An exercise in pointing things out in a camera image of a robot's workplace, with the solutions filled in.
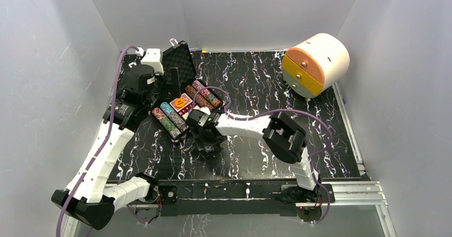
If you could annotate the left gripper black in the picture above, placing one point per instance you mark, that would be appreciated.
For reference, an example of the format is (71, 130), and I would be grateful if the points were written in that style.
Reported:
(169, 79)

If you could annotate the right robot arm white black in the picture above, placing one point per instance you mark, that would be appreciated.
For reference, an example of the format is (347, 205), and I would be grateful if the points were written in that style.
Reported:
(283, 136)

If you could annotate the brown chip row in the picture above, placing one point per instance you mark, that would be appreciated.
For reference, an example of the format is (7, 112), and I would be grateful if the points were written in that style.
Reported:
(198, 98)

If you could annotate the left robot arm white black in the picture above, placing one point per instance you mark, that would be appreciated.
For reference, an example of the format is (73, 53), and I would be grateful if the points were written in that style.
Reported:
(86, 198)

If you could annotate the red playing card deck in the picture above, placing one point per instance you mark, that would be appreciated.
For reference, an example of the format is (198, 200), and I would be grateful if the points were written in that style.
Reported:
(185, 96)

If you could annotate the blue orange chip row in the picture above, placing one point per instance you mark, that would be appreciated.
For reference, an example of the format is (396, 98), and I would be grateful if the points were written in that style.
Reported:
(176, 119)

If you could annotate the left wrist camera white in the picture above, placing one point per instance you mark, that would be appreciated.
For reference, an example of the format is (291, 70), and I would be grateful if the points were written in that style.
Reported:
(151, 57)

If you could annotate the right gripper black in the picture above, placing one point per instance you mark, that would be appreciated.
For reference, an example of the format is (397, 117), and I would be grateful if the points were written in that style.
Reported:
(196, 135)

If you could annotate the aluminium rail frame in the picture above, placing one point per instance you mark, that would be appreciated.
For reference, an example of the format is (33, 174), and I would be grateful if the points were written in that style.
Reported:
(362, 193)

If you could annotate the purple green chip row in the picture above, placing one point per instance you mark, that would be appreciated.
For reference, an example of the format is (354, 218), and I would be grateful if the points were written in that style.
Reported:
(207, 94)

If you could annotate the round orange yellow drawer cabinet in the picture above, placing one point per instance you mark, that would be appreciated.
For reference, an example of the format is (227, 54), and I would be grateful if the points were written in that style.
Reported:
(312, 66)

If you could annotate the red dice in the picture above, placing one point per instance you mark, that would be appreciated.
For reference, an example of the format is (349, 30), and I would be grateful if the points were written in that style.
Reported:
(184, 110)

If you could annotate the black poker chip case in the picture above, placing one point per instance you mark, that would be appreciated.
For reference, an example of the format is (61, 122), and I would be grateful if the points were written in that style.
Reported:
(182, 91)

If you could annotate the orange big blind button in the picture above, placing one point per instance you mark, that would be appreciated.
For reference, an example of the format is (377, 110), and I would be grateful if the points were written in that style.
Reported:
(180, 103)

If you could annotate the red green chip row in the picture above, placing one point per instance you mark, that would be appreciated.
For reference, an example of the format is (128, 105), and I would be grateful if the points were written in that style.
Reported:
(166, 123)

